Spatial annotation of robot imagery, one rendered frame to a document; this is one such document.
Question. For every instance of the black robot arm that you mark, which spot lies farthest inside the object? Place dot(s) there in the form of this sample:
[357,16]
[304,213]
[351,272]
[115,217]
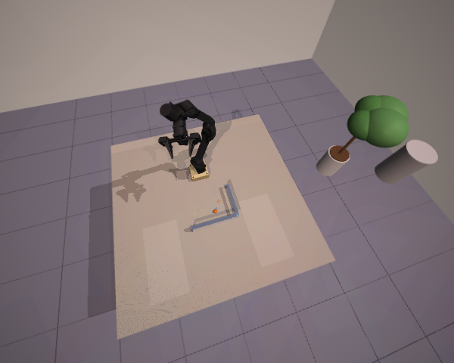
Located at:
[178,113]

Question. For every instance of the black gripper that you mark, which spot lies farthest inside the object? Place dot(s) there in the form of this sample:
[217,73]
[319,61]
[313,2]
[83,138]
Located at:
[179,134]

